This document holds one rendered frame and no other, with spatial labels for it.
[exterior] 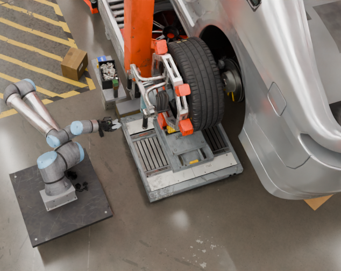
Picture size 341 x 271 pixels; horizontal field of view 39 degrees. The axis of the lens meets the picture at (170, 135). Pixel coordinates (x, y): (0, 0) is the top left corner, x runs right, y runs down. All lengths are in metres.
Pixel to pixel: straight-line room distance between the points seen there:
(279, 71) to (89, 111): 2.12
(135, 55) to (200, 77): 0.65
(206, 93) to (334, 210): 1.67
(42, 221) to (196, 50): 1.62
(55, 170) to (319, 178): 1.76
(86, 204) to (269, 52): 1.75
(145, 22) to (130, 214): 1.52
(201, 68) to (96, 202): 1.26
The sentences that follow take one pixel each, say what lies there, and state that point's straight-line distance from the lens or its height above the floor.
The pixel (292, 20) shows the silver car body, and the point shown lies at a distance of 2.71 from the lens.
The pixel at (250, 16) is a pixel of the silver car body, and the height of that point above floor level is 1.64.
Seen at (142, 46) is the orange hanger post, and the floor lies 0.93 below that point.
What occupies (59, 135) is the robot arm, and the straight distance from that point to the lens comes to 3.26.
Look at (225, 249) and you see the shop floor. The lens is 3.87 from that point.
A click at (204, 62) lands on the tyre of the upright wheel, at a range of 3.19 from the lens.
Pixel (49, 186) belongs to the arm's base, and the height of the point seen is 0.48.
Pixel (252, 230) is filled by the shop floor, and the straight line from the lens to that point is 3.96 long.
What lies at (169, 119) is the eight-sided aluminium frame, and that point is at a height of 0.63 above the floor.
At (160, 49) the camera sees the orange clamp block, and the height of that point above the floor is 1.09.
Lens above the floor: 3.64
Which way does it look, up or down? 60 degrees down
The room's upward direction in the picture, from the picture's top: 10 degrees clockwise
